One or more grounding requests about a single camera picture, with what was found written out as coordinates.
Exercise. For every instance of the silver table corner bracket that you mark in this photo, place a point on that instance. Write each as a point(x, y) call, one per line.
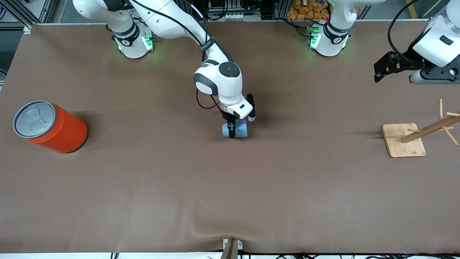
point(27, 29)

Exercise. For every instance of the light blue plastic cup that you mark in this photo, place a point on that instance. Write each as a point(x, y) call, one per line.
point(241, 129)

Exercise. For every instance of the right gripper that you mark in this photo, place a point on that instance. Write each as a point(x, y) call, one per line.
point(228, 117)

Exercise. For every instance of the orange can with silver lid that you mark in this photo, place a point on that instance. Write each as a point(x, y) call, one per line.
point(68, 133)

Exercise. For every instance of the wooden mug tree rack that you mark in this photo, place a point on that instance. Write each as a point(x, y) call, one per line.
point(402, 142)

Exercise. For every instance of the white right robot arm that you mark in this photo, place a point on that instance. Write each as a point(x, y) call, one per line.
point(219, 82)

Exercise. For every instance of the brown strut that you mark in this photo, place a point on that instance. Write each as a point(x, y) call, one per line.
point(230, 251)

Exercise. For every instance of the silver metal bracket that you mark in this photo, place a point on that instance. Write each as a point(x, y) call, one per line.
point(240, 245)

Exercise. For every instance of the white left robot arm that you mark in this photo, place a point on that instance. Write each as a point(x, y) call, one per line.
point(329, 45)

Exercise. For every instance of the black electronics box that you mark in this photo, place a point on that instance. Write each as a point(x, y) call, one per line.
point(222, 3)

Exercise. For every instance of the pile of orange packs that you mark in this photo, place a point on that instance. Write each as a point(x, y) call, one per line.
point(309, 10)

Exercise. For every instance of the white power strip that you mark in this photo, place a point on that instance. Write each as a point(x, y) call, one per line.
point(231, 16)

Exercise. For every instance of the brown table cover mat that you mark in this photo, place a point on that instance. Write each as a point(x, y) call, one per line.
point(230, 180)

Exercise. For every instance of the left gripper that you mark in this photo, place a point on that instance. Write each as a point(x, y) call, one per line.
point(408, 62)

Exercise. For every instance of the aluminium frame rack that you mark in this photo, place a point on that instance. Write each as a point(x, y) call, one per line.
point(278, 9)

